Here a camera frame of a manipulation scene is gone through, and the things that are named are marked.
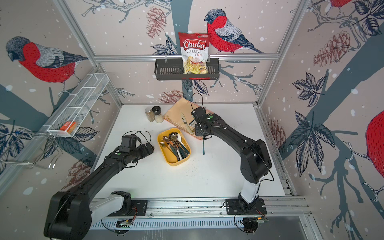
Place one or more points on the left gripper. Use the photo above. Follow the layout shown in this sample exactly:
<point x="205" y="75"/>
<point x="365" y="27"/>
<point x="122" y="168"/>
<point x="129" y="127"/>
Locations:
<point x="145" y="152"/>

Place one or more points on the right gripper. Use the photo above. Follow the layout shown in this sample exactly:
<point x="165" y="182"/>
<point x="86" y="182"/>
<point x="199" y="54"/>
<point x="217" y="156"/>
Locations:
<point x="196" y="132"/>

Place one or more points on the white plastic spoon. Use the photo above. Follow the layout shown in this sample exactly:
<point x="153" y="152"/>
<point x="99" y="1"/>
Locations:
<point x="180" y="138"/>

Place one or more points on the dark green handled spoon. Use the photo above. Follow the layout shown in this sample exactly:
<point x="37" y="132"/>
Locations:
<point x="184" y="148"/>

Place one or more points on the black metal spoon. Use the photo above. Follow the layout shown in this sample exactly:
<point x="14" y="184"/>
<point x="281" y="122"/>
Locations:
<point x="174" y="139"/>

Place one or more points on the copper rose gold spoon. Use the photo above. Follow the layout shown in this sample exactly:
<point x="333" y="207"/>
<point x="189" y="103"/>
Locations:
<point x="171" y="147"/>

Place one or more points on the yellow plastic storage box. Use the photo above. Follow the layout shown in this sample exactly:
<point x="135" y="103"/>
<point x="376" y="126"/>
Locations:
<point x="167" y="133"/>

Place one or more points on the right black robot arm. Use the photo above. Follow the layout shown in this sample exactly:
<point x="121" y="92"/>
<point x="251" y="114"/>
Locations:
<point x="255" y="158"/>

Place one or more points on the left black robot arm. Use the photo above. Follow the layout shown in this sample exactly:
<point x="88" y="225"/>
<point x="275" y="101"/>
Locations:
<point x="72" y="213"/>

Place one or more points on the orange box on shelf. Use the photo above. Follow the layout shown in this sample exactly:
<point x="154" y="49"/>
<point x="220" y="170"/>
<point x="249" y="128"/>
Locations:
<point x="68" y="127"/>

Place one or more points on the beige cloth napkin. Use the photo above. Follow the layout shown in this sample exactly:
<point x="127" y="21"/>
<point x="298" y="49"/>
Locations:
<point x="173" y="115"/>

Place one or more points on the glass spice jar brown contents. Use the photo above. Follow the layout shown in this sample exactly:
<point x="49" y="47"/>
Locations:
<point x="150" y="114"/>

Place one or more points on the glass spice jar black lid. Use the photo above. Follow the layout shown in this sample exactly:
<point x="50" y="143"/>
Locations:
<point x="158" y="114"/>

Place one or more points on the red cassava chips bag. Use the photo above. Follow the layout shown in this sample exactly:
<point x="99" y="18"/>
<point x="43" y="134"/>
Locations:
<point x="195" y="52"/>

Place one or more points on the cream handled knife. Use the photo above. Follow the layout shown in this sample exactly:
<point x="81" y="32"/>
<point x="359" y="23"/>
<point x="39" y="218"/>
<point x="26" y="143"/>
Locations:
<point x="188" y="128"/>

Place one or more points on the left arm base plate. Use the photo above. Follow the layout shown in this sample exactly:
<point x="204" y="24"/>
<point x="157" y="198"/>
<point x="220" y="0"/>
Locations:
<point x="136" y="208"/>

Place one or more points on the white wire shelf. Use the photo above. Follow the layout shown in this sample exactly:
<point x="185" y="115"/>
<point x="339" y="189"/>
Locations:
<point x="80" y="103"/>

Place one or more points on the wire hook rack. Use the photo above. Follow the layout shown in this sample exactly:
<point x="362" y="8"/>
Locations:
<point x="28" y="149"/>

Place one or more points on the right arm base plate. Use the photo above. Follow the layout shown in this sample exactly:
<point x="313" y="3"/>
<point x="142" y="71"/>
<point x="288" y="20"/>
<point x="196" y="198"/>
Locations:
<point x="241" y="207"/>

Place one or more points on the aluminium frame rail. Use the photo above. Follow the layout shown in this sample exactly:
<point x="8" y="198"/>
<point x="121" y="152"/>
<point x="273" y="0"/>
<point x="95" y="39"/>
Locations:
<point x="197" y="207"/>

